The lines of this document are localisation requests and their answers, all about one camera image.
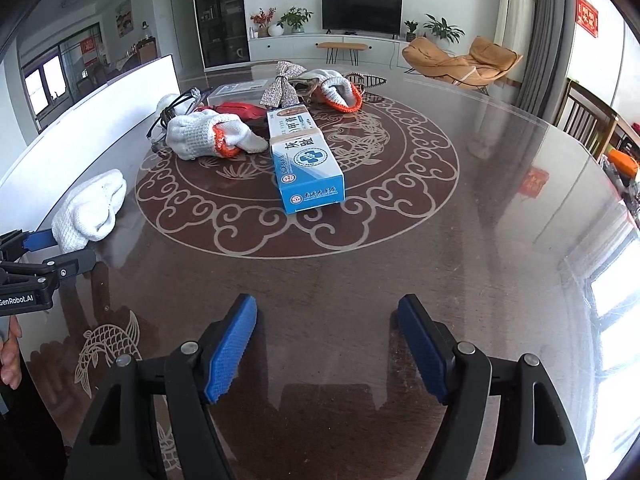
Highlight patterned bow tie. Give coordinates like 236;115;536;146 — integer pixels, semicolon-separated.
260;61;307;109

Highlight red foil packet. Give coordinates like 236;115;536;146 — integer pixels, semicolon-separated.
197;101;268;123

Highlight standing air conditioner lace cover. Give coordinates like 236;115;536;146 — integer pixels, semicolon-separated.
494;0;538;58

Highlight grey curtain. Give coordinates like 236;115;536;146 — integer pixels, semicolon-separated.
515;0;568;121

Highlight dark glass display cabinet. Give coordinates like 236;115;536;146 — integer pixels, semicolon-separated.
191;0;251;72

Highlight person's left hand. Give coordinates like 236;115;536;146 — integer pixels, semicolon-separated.
0;316;24;389

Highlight clear plastic box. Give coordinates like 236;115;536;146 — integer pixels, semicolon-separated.
206;80;271;107

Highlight framed wall painting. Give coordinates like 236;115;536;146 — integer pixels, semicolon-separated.
115;0;133;37

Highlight black television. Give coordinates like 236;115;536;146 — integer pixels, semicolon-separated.
321;0;403;31

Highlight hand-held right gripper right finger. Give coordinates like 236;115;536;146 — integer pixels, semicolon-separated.
397;294;588;480

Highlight green potted plant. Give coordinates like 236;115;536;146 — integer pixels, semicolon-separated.
276;6;314;35

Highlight orange lounge chair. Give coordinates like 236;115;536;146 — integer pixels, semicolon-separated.
401;36;524;92

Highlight dark wooden chair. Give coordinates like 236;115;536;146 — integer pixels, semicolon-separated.
554;79;620;158

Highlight window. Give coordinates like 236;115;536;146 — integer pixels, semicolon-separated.
22;54;68;117

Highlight orange object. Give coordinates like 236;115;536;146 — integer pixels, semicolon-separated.
607;149;640;176

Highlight white gloves orange cuff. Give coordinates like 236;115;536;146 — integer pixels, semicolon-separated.
165;110;270;162
306;69;363;112

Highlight white television cabinet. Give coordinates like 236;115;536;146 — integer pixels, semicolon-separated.
248;33;431;68

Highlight wooden bench with metal legs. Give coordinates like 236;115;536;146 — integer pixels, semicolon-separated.
316;41;370;67

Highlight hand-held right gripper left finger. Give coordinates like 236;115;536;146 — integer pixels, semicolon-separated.
65;293;258;480

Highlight rhinestone hair clip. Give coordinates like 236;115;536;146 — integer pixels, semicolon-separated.
345;72;388;90

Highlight black eyeglasses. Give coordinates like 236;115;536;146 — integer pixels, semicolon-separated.
146;86;201;151

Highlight red flowers in vase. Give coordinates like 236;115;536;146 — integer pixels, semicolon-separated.
250;7;277;38

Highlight red wall decoration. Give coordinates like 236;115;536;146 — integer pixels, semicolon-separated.
575;0;600;38

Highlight large leafy potted plant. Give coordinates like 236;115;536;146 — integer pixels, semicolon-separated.
424;14;466;45

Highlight blue and white medicine box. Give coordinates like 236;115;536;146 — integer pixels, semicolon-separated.
266;105;345;214

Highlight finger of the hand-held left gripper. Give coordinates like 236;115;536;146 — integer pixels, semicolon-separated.
0;248;97;287
0;229;58;262

